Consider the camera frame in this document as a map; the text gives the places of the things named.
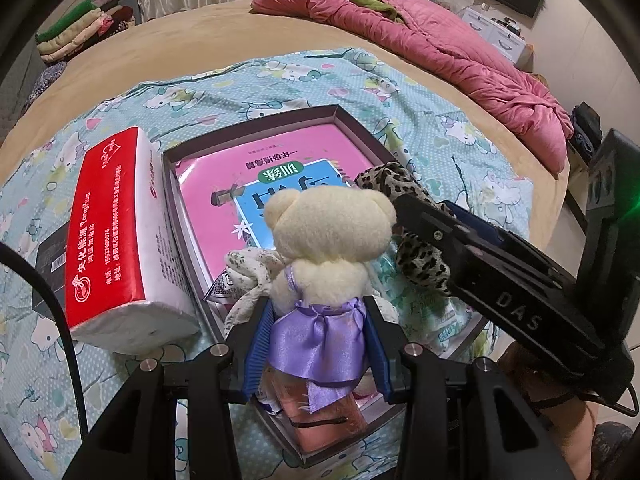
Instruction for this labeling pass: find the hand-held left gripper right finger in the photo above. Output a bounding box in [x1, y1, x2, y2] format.
[362, 294, 576, 480]

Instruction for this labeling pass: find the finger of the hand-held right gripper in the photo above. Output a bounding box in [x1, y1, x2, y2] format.
[392, 194, 606, 376]
[440, 200, 581, 291]

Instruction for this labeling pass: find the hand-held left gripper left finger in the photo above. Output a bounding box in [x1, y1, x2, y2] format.
[62, 292, 276, 480]

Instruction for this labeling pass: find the green tissue pack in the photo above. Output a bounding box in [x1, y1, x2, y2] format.
[380, 250, 483, 358]

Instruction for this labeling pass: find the floral scrunchie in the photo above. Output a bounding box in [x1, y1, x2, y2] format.
[222, 247, 288, 341]

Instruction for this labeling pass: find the leopard print scrunchie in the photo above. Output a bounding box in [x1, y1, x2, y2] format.
[352, 161, 453, 293]

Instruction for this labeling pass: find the pink roll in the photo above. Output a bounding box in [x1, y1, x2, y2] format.
[272, 367, 371, 448]

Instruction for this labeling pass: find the cream plush bear purple dress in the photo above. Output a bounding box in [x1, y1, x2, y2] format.
[262, 186, 401, 413]

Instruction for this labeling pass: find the person's right forearm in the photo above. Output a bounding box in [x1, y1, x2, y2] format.
[497, 342, 601, 476]

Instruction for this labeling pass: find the dark bag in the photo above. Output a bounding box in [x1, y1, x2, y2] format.
[570, 102, 603, 163]

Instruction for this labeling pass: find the cartoon cat printed blanket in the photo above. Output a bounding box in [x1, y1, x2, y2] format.
[0, 47, 533, 480]

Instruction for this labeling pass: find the pink book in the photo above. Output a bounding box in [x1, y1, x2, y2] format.
[175, 122, 396, 281]

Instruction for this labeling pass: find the red tissue pack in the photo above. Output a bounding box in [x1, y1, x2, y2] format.
[65, 126, 203, 356]

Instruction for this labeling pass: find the pink quilt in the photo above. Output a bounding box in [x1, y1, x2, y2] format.
[250, 0, 576, 176]

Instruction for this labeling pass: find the white storage box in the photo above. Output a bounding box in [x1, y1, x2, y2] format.
[460, 5, 536, 68]

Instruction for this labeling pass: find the black box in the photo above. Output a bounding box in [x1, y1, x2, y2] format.
[31, 222, 71, 318]

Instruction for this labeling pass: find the beige bed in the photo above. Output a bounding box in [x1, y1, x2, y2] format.
[0, 0, 576, 241]

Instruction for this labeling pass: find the dark patterned cloth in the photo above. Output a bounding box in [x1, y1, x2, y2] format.
[22, 62, 68, 106]

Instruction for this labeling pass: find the grey quilted headboard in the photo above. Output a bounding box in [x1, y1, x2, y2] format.
[0, 35, 41, 146]

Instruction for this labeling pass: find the stack of folded clothes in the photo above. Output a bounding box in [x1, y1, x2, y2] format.
[35, 0, 138, 66]

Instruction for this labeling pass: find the black cable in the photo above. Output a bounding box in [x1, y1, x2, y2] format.
[0, 242, 93, 436]

